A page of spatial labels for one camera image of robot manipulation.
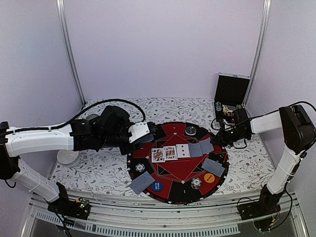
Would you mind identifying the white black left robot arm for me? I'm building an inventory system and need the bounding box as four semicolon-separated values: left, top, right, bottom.
0;106;152;214

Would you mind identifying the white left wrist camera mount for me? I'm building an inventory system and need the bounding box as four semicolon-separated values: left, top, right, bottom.
128;122;150;143

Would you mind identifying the aluminium frame post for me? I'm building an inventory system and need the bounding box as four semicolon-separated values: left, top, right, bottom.
56;0;86;106
248;0;272;80

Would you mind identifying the white bowl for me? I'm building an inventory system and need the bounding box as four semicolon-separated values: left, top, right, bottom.
57;150;79;167

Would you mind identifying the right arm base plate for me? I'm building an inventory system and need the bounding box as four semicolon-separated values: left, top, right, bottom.
237;197;281;220

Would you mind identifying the orange big blind button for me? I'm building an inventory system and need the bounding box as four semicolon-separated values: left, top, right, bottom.
204;173;215;183

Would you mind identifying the face down community card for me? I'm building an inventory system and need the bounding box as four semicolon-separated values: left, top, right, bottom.
188;143;203;158
199;138;214;155

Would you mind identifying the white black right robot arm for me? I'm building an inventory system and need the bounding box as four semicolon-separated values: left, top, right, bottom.
212;101;316;215

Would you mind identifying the left poker chip row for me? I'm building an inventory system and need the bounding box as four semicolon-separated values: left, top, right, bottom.
215;102;223;113

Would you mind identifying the left aluminium frame post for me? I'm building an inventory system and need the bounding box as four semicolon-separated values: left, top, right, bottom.
56;0;86;106

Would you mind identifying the king of hearts card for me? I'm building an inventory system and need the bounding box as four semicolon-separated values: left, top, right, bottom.
163;146;178;161

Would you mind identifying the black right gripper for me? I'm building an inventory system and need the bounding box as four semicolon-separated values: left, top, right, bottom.
210;127;246;147

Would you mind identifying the white blue poker chip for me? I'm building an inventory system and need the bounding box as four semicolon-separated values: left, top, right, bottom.
135;163;146;174

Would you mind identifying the round red black poker mat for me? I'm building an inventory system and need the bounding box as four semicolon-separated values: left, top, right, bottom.
127;122;229;204

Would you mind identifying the blue small blind button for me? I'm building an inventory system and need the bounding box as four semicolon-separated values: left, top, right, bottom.
151;181;163;192

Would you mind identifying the striped grey ceramic cup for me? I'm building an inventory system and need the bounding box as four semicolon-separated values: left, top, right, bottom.
86;114;99;121

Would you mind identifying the dealt blue card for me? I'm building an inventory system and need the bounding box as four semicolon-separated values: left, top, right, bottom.
202;158;221;173
134;171;156;189
129;173;153;195
209;162;225;177

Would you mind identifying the right aluminium frame post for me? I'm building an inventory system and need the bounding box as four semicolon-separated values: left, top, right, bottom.
248;0;272;80

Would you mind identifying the black white dealer button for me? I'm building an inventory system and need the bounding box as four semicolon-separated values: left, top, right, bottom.
185;126;197;136

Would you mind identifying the king of spades card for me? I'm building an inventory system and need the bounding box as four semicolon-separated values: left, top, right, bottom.
151;148;165;163

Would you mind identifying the blue playing card deck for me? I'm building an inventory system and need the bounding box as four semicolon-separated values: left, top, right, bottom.
134;133;154;144

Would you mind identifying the front aluminium rail frame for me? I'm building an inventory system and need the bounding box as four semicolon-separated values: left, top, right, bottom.
21;189;311;237

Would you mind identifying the three of diamonds card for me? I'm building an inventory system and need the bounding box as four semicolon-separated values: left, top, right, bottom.
176;144;191;158

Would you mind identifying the boxed card deck in case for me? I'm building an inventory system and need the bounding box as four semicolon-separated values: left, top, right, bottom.
222;105;236;115

